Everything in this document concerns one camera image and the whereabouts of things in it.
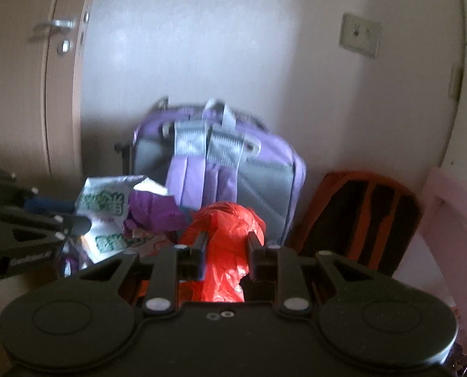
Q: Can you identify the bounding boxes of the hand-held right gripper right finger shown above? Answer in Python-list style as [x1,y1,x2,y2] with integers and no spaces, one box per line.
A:
[247,232,375,315]

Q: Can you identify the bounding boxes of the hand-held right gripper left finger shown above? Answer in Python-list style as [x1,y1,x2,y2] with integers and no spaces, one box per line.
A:
[80,231,209,315]

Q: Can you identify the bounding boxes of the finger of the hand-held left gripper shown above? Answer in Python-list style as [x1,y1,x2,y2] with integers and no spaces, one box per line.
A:
[0,162,75,215]
[0,209,93,260]

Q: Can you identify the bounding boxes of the orange black bag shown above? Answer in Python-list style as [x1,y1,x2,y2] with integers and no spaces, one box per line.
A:
[286,170,423,278]

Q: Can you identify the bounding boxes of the pink printed wrapper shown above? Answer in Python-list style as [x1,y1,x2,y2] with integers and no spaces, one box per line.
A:
[129,230,184,259]

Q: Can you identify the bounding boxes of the red plastic bag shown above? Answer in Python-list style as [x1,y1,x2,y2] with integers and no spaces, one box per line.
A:
[133,200,268,306]

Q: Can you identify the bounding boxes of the white wall socket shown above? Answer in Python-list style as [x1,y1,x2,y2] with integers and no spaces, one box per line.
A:
[338,12,382,60]

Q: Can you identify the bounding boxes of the silver door handle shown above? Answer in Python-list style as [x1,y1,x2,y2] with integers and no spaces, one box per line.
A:
[28,18,77,42]

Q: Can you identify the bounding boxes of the purple grey backpack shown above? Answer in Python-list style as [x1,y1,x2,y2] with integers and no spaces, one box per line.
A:
[132,98,307,249]

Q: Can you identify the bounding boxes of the beige door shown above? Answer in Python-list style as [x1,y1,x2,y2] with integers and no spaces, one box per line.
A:
[0,0,102,191]

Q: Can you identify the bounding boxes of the purple crumpled wrapper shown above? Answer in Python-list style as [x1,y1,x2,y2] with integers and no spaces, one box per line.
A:
[122,178,187,241]

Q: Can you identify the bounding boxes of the white green-print packet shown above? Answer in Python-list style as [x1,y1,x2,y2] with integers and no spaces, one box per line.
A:
[74,175,148,266]

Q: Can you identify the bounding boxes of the pink furniture frame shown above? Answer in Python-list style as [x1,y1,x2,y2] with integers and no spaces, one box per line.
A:
[419,167,467,364]

